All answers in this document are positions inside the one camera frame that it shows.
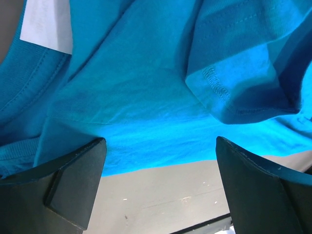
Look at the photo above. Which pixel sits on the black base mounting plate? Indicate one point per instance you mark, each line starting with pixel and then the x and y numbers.
pixel 212 226

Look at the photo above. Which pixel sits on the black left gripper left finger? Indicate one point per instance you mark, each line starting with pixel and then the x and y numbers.
pixel 56 197

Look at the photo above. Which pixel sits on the blue t shirt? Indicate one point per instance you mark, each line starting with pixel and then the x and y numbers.
pixel 159 80

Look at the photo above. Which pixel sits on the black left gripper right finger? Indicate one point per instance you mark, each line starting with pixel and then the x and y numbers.
pixel 263 197

